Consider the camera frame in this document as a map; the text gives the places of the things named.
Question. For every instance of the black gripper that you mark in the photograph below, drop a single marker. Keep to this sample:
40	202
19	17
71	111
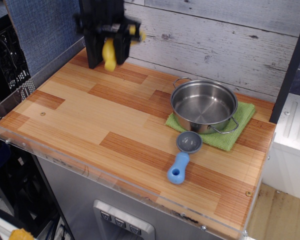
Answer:
106	18

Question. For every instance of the yellow plastic banana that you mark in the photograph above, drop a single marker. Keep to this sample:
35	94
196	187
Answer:
108	50

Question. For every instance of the silver metal pot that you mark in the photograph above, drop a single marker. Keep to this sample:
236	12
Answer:
203	106

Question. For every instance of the black crate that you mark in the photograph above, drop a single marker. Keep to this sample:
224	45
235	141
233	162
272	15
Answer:
13	66

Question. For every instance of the blue grey toy scoop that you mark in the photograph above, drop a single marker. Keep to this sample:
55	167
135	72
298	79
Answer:
188	143

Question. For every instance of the clear acrylic guard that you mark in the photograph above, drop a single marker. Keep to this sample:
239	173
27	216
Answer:
101	140

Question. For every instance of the green cloth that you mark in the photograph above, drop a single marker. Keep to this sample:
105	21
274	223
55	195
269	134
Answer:
225	141

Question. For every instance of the silver dispenser panel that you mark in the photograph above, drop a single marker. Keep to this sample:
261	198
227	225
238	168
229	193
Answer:
116	224

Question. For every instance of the yellow black object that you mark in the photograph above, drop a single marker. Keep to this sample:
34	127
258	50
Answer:
20	234

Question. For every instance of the white aluminium box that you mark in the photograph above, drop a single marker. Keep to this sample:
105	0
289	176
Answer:
282	167

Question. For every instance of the black right post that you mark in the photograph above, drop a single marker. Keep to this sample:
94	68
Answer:
286	84

